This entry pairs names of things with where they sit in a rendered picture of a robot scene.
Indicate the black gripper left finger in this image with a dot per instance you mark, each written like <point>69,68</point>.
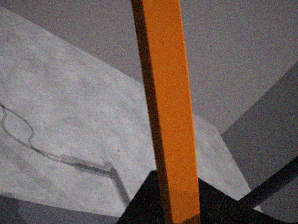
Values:
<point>145,207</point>

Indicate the orange bar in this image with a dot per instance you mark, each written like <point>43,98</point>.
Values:
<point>161,44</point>

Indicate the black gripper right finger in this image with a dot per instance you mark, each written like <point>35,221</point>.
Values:
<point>219,208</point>

